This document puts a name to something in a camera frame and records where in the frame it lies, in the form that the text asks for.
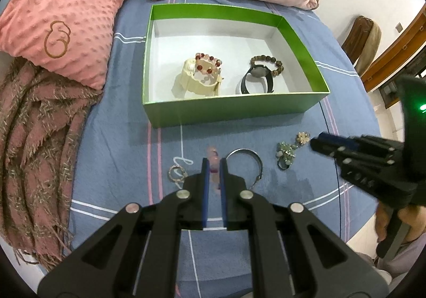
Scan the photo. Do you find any brown wooden bead bracelet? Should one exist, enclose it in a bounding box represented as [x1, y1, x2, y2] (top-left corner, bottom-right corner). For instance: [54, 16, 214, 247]
[250, 55, 285, 78]

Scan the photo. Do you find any black wrist watch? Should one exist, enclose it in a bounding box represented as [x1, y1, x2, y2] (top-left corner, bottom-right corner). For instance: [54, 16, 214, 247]
[240, 64, 274, 94]

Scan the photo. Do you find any pink bead bracelet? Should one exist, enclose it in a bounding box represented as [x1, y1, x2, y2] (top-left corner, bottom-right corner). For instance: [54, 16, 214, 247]
[206, 146, 223, 191]

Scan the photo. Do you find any red and white bead bracelet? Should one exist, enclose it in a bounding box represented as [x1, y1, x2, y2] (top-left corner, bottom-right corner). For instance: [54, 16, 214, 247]
[194, 51, 223, 81]

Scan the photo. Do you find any white wrist watch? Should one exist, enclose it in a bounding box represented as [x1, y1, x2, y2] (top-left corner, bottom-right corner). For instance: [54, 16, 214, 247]
[178, 53, 222, 96]

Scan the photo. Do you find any person right hand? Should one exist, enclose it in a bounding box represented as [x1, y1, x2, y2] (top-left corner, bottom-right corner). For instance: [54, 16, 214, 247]
[375, 201, 425, 258]

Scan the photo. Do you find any silver flower brooch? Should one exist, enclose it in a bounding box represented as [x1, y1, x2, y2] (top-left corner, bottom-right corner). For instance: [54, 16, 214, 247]
[296, 131, 310, 146]

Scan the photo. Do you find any blue striped bed sheet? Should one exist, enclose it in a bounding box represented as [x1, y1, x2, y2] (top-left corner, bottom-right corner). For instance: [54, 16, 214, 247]
[65, 0, 382, 298]

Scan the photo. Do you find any silver metal bangle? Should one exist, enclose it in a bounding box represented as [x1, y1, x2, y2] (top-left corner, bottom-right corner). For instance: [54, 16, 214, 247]
[226, 147, 264, 190]

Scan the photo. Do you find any wooden chair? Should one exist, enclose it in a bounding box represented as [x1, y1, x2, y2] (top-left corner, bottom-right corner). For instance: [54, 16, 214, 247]
[342, 15, 382, 77]

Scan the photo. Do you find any wooden furniture edge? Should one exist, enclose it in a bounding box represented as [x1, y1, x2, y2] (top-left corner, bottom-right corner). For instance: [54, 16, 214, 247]
[361, 5, 425, 92]

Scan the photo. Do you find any brown fringed scarf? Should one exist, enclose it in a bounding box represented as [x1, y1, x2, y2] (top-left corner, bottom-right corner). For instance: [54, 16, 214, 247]
[1, 57, 103, 271]

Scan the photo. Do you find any green cardboard box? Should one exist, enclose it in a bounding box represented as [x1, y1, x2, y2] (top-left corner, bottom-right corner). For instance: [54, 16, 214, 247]
[142, 4, 329, 127]

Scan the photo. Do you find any pink dotted pillow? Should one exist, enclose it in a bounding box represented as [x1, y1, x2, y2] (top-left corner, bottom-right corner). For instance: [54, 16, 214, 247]
[1, 0, 124, 90]

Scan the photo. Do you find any small silver ring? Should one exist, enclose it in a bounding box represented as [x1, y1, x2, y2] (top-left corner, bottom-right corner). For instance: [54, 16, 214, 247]
[168, 164, 188, 184]

